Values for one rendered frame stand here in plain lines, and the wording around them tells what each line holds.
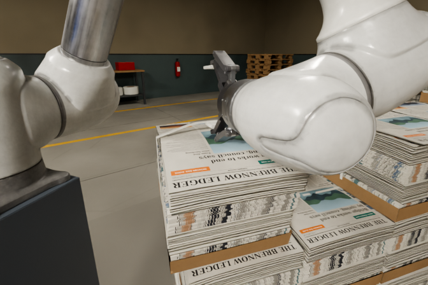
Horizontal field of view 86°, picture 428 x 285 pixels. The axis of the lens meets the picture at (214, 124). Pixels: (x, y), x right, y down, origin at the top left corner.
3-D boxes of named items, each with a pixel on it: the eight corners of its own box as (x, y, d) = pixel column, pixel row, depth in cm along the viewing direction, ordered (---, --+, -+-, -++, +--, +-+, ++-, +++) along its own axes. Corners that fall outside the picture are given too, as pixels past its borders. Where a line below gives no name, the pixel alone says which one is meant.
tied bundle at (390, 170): (302, 165, 97) (308, 111, 91) (355, 155, 106) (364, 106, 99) (393, 224, 63) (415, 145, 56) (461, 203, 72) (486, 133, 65)
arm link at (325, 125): (242, 158, 35) (313, 119, 37) (314, 218, 20) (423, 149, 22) (214, 91, 31) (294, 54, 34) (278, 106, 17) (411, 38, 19)
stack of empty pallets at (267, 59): (269, 92, 814) (271, 54, 776) (290, 96, 750) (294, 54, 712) (244, 96, 739) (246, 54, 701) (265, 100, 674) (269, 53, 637)
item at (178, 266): (162, 216, 62) (161, 204, 60) (260, 198, 70) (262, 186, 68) (169, 275, 48) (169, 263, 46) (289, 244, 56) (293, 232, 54)
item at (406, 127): (313, 112, 89) (314, 110, 89) (369, 107, 98) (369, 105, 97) (421, 147, 56) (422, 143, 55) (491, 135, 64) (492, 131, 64)
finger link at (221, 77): (220, 100, 45) (222, 95, 44) (208, 62, 51) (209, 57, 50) (239, 99, 46) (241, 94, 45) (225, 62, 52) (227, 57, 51)
